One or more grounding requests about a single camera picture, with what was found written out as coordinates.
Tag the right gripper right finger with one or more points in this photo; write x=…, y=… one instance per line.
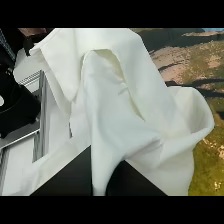
x=131, y=181

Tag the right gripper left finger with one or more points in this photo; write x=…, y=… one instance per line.
x=71, y=178

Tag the white long-sleeved shirt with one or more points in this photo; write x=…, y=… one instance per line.
x=113, y=110

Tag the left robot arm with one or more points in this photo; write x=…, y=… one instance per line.
x=16, y=110

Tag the silver frame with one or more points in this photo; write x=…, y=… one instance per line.
x=41, y=100

